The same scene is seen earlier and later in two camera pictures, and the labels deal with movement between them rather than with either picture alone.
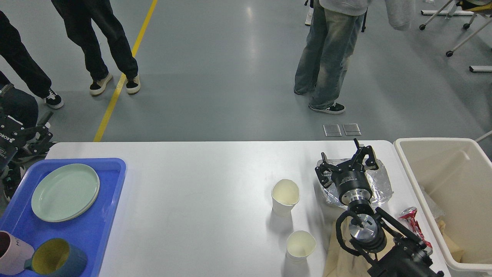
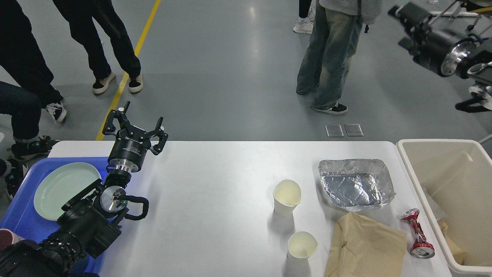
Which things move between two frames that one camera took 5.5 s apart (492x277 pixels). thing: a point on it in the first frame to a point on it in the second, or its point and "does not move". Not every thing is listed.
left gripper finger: (9, 124) to (109, 128)
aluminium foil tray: (381, 187) does not move
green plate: (65, 192) does not move
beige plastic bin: (453, 177) does not move
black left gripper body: (9, 146) to (128, 152)
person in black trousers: (78, 15) does not move
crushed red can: (408, 215) does not move
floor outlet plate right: (351, 129) does not move
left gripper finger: (34, 143) to (159, 131)
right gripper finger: (326, 166) to (416, 19)
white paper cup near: (300, 244) does not move
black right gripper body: (352, 185) to (442, 55)
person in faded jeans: (333, 32) does not move
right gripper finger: (371, 163) to (408, 43)
